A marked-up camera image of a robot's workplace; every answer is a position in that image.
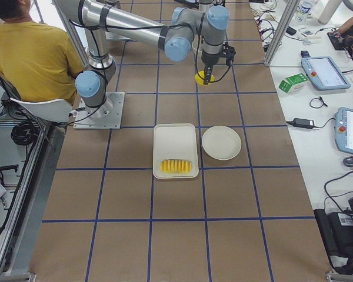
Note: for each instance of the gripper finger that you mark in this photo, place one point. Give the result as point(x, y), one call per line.
point(208, 74)
point(204, 76)

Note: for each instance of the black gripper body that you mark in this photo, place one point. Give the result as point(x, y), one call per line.
point(209, 59)

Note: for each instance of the yellow lemon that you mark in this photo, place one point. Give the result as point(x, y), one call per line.
point(198, 79)

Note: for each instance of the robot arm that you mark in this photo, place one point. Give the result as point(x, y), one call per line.
point(100, 17)

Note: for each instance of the cream round plate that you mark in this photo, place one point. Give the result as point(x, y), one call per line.
point(221, 142)

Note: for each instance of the white rectangular tray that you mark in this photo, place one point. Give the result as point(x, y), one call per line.
point(175, 141)

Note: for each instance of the green white carton box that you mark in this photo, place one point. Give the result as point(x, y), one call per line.
point(293, 83)

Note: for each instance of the sliced yellow fruit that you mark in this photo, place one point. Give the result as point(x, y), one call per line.
point(176, 166)

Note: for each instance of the black power adapter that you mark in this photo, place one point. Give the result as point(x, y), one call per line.
point(303, 123)

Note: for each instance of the clear water bottle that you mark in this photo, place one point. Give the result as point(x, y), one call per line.
point(303, 10)

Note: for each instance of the upper teach pendant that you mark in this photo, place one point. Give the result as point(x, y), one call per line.
point(324, 74)

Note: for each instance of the teach pendant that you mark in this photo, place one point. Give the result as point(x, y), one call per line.
point(344, 129)
point(324, 74)

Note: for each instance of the lower teach pendant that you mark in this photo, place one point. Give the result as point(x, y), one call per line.
point(344, 129)

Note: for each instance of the white chair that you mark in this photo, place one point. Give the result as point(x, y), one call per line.
point(56, 110)

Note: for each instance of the person in yellow shirt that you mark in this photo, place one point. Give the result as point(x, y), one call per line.
point(39, 60)

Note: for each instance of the black box on desk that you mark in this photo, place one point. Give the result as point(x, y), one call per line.
point(336, 229)

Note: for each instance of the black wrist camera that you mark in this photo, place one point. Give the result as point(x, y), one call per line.
point(228, 53)

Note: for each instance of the aluminium frame post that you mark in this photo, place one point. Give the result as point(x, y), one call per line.
point(280, 31)

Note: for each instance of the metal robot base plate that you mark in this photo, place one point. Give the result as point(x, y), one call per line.
point(108, 116)

